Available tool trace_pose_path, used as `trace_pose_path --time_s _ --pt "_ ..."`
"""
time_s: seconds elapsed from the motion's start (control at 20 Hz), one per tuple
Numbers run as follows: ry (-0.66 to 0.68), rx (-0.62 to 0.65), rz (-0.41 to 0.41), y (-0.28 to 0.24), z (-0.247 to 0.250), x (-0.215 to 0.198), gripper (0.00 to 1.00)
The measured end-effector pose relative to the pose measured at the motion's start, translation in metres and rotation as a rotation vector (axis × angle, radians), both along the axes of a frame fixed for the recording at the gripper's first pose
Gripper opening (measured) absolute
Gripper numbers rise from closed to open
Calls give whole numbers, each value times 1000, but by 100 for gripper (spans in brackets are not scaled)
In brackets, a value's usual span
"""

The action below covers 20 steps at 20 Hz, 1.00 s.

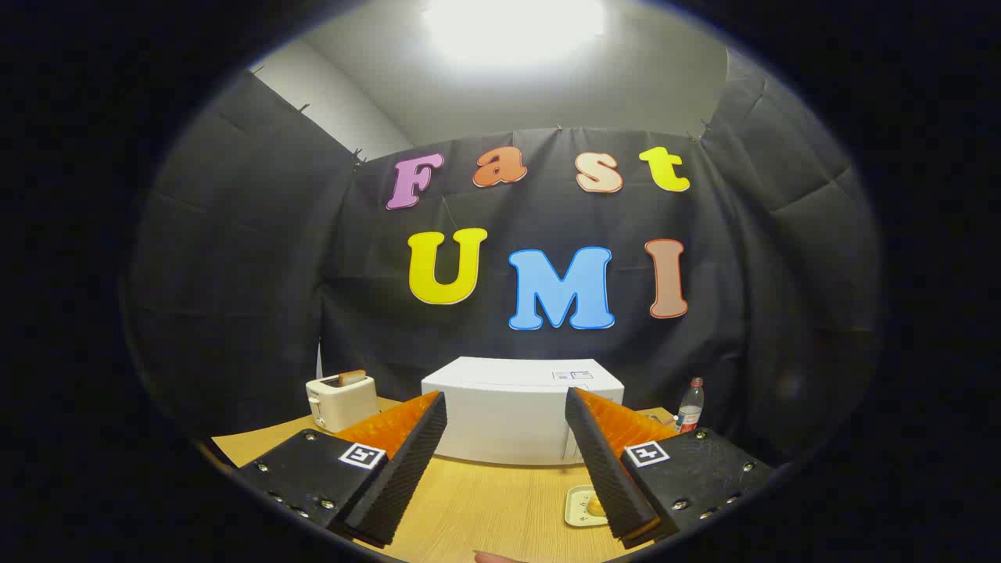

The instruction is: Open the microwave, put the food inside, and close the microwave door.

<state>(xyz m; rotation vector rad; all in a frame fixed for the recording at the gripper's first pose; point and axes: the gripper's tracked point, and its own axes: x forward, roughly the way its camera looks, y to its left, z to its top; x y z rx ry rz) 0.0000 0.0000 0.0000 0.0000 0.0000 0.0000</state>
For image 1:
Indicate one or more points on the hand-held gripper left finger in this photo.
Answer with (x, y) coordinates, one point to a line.
(407, 461)

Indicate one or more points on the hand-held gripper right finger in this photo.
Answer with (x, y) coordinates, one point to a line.
(602, 461)

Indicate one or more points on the golden bread bun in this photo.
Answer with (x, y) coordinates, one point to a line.
(596, 507)

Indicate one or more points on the white microwave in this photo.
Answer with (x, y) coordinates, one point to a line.
(500, 414)

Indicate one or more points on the cream speckled rectangular plate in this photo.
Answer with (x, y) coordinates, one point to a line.
(577, 508)

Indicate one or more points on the white toaster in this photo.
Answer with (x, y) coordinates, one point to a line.
(340, 403)

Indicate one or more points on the toast slice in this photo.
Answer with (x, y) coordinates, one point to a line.
(353, 378)

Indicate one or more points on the red label plastic bottle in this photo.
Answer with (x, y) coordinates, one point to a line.
(690, 410)

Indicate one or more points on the black backdrop cloth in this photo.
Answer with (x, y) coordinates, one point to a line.
(235, 274)

